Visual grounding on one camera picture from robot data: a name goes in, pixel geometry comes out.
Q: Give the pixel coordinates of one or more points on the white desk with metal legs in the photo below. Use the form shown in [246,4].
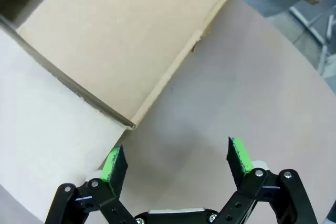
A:
[305,22]

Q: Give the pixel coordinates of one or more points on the brown cardboard shipping box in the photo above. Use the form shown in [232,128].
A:
[118,37]

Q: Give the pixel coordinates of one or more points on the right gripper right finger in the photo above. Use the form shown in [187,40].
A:
[246,190]

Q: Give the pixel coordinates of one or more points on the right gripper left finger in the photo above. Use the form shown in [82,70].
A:
[110,182]

